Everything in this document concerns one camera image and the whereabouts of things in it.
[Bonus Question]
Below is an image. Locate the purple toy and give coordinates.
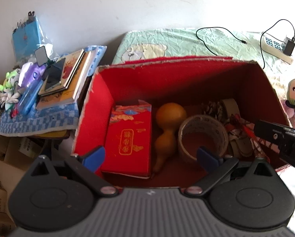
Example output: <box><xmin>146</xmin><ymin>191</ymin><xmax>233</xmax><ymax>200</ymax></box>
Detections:
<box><xmin>18</xmin><ymin>62</ymin><xmax>46</xmax><ymax>88</ymax></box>

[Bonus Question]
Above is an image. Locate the orange gourd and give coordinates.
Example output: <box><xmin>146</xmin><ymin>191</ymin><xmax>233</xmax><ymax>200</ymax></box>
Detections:
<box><xmin>153</xmin><ymin>103</ymin><xmax>187</xmax><ymax>173</ymax></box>

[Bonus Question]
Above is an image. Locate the blue plastic pencil case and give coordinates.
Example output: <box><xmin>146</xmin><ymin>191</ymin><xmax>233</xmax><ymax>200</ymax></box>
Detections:
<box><xmin>15</xmin><ymin>79</ymin><xmax>44</xmax><ymax>115</ymax></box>

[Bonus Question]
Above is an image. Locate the clear tape roll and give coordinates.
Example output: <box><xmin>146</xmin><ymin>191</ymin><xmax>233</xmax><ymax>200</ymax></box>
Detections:
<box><xmin>178</xmin><ymin>115</ymin><xmax>229</xmax><ymax>164</ymax></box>

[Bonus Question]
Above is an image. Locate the large red cardboard box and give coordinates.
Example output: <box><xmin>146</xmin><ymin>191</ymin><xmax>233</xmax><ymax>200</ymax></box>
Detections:
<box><xmin>70</xmin><ymin>55</ymin><xmax>294</xmax><ymax>188</ymax></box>

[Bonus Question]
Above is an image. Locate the small black mirror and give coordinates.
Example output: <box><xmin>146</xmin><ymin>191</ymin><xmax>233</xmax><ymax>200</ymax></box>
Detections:
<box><xmin>35</xmin><ymin>45</ymin><xmax>48</xmax><ymax>66</ymax></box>

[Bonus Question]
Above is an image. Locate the white power strip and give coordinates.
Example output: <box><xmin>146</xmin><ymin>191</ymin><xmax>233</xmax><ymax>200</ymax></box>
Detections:
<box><xmin>261</xmin><ymin>34</ymin><xmax>293</xmax><ymax>64</ymax></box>

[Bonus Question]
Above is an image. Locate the brown pine cone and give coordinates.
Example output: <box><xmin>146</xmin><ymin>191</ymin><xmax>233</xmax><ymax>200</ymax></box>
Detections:
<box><xmin>203</xmin><ymin>101</ymin><xmax>225</xmax><ymax>121</ymax></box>

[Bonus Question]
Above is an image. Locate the green frog plush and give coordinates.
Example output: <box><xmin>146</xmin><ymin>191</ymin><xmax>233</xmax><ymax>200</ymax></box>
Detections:
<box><xmin>0</xmin><ymin>67</ymin><xmax>21</xmax><ymax>111</ymax></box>

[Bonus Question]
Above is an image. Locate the stack of books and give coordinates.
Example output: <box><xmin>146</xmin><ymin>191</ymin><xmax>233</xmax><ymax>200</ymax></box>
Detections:
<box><xmin>36</xmin><ymin>49</ymin><xmax>97</xmax><ymax>110</ymax></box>

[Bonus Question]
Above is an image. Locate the red gift box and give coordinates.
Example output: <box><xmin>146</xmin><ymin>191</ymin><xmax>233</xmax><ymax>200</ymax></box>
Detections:
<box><xmin>101</xmin><ymin>100</ymin><xmax>152</xmax><ymax>179</ymax></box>

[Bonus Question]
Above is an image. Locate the green teddy bear bedsheet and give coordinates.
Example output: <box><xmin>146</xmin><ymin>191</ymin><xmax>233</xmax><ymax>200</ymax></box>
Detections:
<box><xmin>111</xmin><ymin>27</ymin><xmax>295</xmax><ymax>89</ymax></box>

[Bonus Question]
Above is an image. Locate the blue folder with clips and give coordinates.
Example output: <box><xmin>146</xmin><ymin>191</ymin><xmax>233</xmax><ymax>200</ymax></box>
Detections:
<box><xmin>12</xmin><ymin>11</ymin><xmax>48</xmax><ymax>62</ymax></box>

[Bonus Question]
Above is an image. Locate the red patterned cloth item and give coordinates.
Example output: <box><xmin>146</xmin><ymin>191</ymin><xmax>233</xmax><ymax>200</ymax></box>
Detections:
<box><xmin>225</xmin><ymin>114</ymin><xmax>279</xmax><ymax>162</ymax></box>

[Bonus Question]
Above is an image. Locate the black charging cable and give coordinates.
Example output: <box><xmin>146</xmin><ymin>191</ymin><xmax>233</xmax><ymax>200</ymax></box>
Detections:
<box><xmin>195</xmin><ymin>19</ymin><xmax>295</xmax><ymax>69</ymax></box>

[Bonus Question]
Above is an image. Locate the black power adapter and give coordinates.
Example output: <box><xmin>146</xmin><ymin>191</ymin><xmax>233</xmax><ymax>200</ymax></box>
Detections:
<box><xmin>283</xmin><ymin>37</ymin><xmax>295</xmax><ymax>56</ymax></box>

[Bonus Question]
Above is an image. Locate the beige tape roll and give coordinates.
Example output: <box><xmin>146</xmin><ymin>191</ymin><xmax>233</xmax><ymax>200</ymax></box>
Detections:
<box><xmin>221</xmin><ymin>99</ymin><xmax>240</xmax><ymax>117</ymax></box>

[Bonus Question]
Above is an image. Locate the blue checkered towel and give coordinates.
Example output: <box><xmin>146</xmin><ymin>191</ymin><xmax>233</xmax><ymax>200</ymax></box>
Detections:
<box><xmin>0</xmin><ymin>44</ymin><xmax>108</xmax><ymax>136</ymax></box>

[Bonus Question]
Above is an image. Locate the black smartphone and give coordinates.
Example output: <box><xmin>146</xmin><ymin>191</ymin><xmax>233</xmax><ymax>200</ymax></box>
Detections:
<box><xmin>44</xmin><ymin>58</ymin><xmax>66</xmax><ymax>92</ymax></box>

